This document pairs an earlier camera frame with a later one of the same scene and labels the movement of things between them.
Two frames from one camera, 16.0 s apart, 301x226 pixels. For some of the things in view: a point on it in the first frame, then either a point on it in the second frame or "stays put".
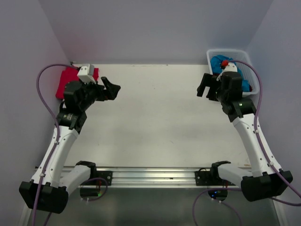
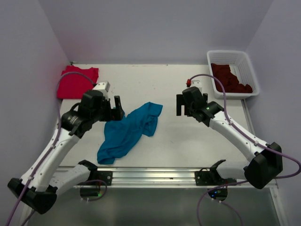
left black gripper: x=104 y=94 to x=115 y=114
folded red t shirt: x=69 y=74 stays put
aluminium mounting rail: x=154 y=177 stays put
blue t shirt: x=217 y=68 to x=118 y=136
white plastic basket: x=249 y=73 stays put
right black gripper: x=209 y=80 to x=180 y=101
